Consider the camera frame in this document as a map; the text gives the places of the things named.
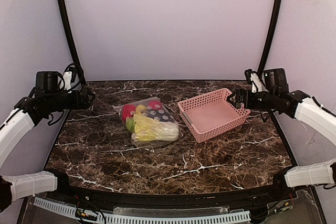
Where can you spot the black left frame post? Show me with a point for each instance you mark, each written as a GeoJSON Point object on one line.
{"type": "Point", "coordinates": [68, 31]}

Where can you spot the black right frame post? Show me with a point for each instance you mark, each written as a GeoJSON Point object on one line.
{"type": "Point", "coordinates": [270, 35]}

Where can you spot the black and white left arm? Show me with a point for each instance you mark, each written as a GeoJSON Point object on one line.
{"type": "Point", "coordinates": [53, 92]}

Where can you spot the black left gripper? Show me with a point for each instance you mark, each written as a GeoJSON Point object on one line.
{"type": "Point", "coordinates": [83, 98]}

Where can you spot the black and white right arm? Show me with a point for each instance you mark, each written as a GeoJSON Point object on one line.
{"type": "Point", "coordinates": [270, 91]}

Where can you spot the clear zip top bag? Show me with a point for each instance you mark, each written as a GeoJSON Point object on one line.
{"type": "Point", "coordinates": [145, 102]}

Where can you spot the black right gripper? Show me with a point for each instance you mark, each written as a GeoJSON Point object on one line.
{"type": "Point", "coordinates": [241, 98]}

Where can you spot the pink perforated plastic basket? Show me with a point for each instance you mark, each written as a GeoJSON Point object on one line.
{"type": "Point", "coordinates": [210, 115]}

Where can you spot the yellow toy lemon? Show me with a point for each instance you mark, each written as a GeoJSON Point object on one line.
{"type": "Point", "coordinates": [140, 108]}

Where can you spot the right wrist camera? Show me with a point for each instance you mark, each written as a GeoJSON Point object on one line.
{"type": "Point", "coordinates": [254, 80]}

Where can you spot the black frame post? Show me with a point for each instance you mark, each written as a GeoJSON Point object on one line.
{"type": "Point", "coordinates": [68, 31]}
{"type": "Point", "coordinates": [270, 35]}

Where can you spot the white slotted cable duct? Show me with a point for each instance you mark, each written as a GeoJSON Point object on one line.
{"type": "Point", "coordinates": [136, 215]}

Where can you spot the black curved front rail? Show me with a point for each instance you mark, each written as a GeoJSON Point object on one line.
{"type": "Point", "coordinates": [258, 200]}

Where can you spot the yellow toy napa cabbage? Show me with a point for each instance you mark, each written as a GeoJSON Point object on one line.
{"type": "Point", "coordinates": [147, 129]}

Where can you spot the green toy chayote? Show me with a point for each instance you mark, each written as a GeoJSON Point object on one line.
{"type": "Point", "coordinates": [130, 125]}

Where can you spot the red toy bell pepper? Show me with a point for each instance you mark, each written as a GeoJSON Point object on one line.
{"type": "Point", "coordinates": [128, 111]}

